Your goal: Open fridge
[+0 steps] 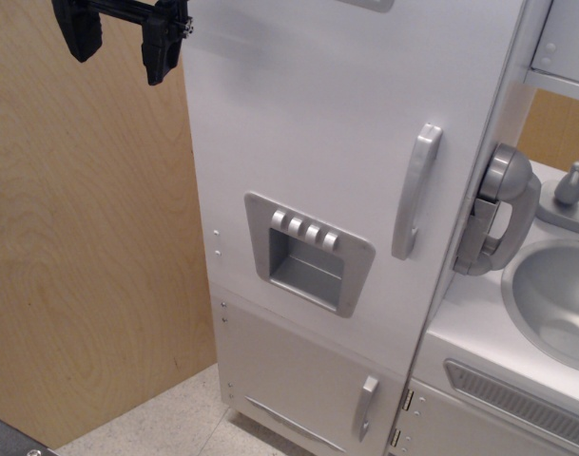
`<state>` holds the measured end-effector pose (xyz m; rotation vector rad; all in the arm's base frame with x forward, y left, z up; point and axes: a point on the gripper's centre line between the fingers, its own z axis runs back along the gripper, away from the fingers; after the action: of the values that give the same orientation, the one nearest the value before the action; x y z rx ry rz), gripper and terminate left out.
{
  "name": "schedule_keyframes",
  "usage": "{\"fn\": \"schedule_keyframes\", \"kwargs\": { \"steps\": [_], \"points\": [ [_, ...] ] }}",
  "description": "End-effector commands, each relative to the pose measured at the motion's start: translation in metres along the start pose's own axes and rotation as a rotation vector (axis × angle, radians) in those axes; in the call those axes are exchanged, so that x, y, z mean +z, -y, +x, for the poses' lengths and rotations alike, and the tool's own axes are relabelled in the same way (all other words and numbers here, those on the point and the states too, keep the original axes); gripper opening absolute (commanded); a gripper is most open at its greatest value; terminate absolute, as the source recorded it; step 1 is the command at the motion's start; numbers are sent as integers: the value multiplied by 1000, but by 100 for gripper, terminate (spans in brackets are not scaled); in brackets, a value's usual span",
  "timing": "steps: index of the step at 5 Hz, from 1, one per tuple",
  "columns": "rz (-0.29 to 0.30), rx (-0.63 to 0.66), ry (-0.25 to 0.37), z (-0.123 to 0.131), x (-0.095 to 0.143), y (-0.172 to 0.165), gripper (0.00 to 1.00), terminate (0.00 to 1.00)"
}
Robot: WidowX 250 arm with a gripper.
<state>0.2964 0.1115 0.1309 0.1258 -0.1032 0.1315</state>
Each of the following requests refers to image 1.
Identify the silver toy faucet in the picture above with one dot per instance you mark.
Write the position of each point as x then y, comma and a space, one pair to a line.
559, 200

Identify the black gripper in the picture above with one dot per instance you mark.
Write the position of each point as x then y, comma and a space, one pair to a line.
80, 24

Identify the brass cabinet hinge upper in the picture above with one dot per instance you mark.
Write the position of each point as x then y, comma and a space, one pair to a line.
407, 399

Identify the white toy kitchen cabinet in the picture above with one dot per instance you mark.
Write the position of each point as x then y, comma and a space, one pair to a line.
471, 324

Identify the black equipment corner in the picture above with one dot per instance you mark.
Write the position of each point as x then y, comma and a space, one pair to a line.
14, 442

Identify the brass cabinet hinge lower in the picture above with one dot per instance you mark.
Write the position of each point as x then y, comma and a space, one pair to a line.
396, 438

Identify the silver toy telephone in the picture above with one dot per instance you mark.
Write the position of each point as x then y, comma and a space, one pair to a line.
502, 214

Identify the white freezer lower door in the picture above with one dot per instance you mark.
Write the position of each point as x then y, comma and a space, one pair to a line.
293, 381

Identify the grey oven vent panel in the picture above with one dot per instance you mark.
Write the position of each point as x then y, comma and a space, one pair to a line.
518, 403

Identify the brass cabinet hinge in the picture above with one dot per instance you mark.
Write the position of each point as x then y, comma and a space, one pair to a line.
407, 399
396, 438

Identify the silver freezer door handle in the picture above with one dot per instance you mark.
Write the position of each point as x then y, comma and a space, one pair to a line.
366, 396

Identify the plywood board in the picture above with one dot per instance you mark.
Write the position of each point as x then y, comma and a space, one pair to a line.
103, 291

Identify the white fridge door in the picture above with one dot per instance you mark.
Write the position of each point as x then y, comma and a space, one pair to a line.
316, 105

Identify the silver fridge door handle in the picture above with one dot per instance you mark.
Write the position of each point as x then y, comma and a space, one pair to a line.
421, 161

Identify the silver ice dispenser panel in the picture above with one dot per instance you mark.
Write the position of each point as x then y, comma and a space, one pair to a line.
307, 257

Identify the silver sink basin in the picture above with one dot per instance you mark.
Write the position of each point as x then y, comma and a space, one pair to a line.
540, 290

